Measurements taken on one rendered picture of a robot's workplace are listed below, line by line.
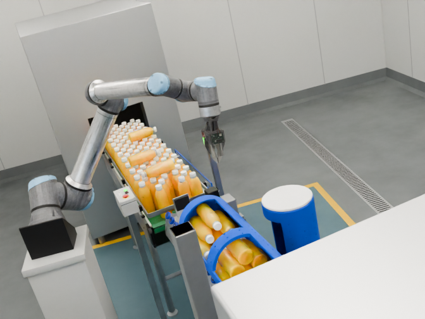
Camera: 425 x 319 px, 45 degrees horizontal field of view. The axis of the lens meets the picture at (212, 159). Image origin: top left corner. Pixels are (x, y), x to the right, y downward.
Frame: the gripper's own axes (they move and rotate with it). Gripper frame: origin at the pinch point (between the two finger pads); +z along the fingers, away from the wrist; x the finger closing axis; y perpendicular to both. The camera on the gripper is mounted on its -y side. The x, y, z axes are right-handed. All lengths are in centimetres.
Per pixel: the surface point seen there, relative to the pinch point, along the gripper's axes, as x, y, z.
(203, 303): -27, 87, 19
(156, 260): -32, -114, 87
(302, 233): 43, -25, 55
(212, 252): -11.8, 16.6, 35.3
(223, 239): -6.4, 17.1, 30.7
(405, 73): 354, -416, 36
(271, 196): 34, -42, 37
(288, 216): 36, -24, 43
